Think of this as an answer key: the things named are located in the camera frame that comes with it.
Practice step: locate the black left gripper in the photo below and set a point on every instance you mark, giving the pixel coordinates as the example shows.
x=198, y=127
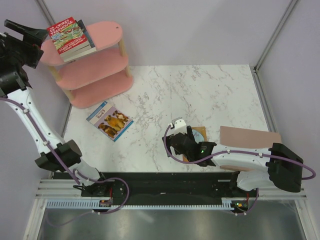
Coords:
x=36, y=37

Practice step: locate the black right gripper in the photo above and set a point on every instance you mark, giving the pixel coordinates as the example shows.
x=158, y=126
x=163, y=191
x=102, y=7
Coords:
x=188, y=134

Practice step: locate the red Treehouse book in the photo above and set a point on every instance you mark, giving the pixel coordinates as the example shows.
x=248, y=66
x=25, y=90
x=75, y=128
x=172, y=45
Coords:
x=66, y=35

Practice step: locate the Nineteen Eighty-Four blue book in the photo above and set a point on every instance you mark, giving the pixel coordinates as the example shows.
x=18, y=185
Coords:
x=80, y=54

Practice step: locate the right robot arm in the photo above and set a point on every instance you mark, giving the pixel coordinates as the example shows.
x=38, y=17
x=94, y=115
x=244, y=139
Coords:
x=254, y=167

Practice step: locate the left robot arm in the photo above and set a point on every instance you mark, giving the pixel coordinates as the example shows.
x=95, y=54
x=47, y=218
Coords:
x=55, y=154

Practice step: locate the Othello orange book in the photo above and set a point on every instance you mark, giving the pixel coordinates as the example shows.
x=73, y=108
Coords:
x=199, y=133

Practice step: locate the brown file folder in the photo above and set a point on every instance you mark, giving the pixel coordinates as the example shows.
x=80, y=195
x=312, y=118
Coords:
x=248, y=138

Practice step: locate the pink three-tier shelf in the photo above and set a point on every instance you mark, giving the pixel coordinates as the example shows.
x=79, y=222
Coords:
x=94, y=77

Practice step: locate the purple dog book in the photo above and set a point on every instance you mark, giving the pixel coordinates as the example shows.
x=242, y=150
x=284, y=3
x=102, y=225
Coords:
x=109, y=120

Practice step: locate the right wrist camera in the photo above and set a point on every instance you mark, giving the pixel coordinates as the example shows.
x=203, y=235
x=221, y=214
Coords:
x=178, y=125

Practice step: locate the white cable duct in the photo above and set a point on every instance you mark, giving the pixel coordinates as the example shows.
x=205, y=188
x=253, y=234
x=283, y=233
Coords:
x=99, y=204

